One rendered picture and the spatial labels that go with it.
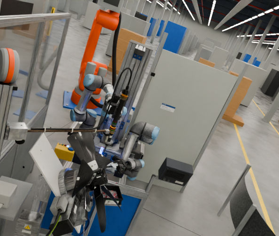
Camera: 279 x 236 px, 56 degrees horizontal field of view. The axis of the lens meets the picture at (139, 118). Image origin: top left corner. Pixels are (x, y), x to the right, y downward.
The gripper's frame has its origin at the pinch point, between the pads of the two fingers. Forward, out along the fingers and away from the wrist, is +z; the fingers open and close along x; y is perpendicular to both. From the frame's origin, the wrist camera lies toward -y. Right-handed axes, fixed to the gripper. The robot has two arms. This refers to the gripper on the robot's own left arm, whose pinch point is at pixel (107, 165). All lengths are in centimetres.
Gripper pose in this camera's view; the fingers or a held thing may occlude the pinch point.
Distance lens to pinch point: 208.6
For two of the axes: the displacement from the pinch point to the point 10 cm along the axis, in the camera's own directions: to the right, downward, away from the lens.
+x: -4.0, 8.1, 4.2
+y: 5.4, 5.8, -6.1
